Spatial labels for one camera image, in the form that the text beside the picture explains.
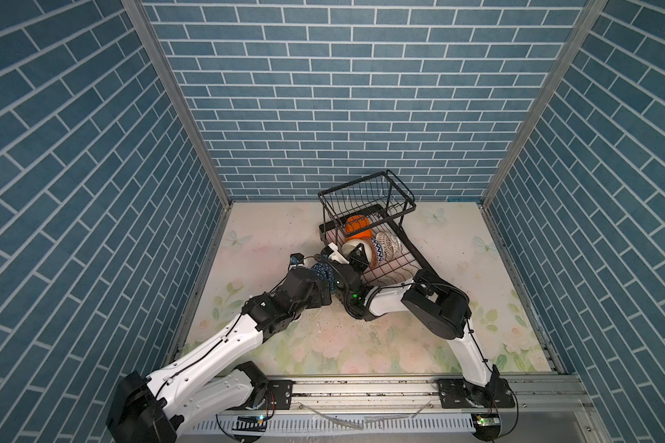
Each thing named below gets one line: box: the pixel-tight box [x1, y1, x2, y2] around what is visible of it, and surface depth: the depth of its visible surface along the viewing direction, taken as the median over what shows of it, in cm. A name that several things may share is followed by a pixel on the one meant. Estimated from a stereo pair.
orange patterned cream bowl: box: [368, 238, 384, 269], surface depth 95 cm
